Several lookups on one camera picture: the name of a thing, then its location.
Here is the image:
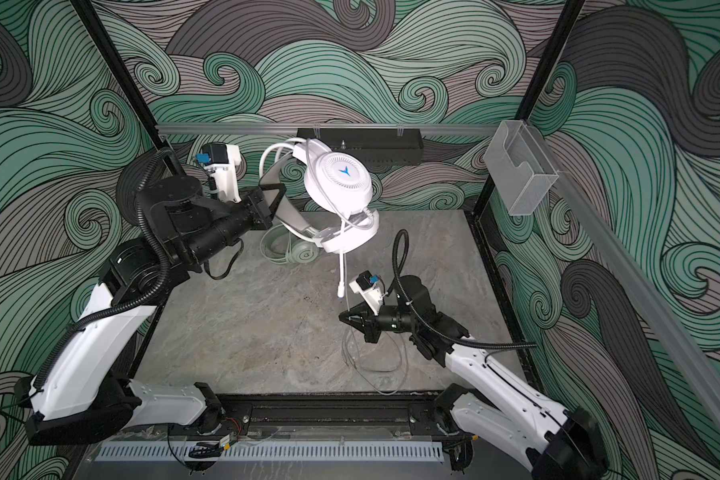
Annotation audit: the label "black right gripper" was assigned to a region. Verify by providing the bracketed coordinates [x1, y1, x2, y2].
[340, 300, 423, 345]

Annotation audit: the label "white headphones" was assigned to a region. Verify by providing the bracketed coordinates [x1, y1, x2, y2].
[257, 137, 380, 298]

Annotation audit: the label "grey white headphone cable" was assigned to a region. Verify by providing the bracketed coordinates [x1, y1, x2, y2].
[341, 281, 410, 397]

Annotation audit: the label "mint green headphones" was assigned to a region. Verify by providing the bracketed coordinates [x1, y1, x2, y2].
[259, 225, 319, 265]

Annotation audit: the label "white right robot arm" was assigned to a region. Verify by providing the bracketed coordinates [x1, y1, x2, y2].
[339, 272, 609, 479]

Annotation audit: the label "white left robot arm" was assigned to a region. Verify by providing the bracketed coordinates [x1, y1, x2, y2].
[15, 147, 286, 446]

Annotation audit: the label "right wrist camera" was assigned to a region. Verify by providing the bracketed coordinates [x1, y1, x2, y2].
[349, 270, 386, 315]

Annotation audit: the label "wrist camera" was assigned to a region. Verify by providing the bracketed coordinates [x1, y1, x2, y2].
[196, 142, 242, 203]
[349, 270, 386, 315]

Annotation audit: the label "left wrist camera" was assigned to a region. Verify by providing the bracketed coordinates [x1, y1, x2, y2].
[196, 142, 242, 203]

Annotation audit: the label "aluminium wall rail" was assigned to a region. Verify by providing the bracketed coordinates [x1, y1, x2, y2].
[156, 122, 498, 137]

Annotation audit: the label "black perforated wall tray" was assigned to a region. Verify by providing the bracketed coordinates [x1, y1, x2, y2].
[297, 129, 424, 169]

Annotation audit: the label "black frame post right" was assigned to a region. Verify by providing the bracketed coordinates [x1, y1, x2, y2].
[474, 1, 585, 218]

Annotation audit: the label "black frame post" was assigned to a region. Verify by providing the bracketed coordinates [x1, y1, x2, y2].
[474, 1, 585, 218]
[70, 0, 169, 148]

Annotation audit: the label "clear plastic wall bin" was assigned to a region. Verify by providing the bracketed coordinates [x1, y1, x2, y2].
[483, 120, 559, 216]

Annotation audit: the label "black frame post left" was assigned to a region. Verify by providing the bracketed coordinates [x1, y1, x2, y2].
[70, 0, 169, 148]

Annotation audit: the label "white slotted cable duct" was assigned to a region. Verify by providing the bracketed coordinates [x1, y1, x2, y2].
[94, 440, 445, 463]

